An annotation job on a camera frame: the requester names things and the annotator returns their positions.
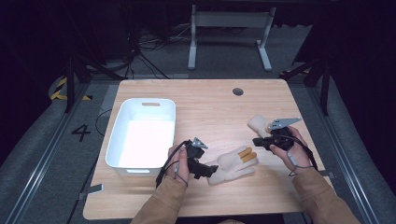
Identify white metal table frame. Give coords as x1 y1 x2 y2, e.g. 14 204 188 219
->
187 4 277 72

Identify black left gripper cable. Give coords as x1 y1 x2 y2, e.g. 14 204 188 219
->
154 139 191 189

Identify black tripod stand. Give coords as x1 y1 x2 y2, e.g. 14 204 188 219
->
279 55 332 117
63 50 126 114

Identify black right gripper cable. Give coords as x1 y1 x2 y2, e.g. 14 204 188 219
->
288 133 319 172

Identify grey left gripper cord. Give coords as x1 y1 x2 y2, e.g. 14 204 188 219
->
172 161 190 188

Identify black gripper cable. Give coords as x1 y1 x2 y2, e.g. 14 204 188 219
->
154 139 191 189
288 133 319 172

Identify cream knit glove tan fingertips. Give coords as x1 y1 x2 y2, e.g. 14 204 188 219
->
247 114 276 138
205 146 260 187

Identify thin black floor cable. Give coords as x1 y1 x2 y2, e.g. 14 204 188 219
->
94 108 113 138

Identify person's right hand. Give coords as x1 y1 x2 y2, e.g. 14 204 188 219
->
270 126 314 177

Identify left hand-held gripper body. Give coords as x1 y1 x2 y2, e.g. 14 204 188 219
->
185 136 209 161

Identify yellow black hazard tape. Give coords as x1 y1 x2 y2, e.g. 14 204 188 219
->
49 77 93 102

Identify white plastic bin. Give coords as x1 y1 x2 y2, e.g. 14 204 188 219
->
105 97 177 177

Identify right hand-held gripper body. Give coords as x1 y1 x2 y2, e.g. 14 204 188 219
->
268 116 303 151

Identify tangle of floor cables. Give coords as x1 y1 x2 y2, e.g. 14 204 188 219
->
124 23 194 79

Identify grey gripper cord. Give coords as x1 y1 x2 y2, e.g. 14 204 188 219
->
172 161 190 188
285 150 313 177

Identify grey right gripper cord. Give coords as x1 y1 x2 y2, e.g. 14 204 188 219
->
285 150 313 177

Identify person's left hand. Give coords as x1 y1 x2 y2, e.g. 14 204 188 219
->
165 144 191 188

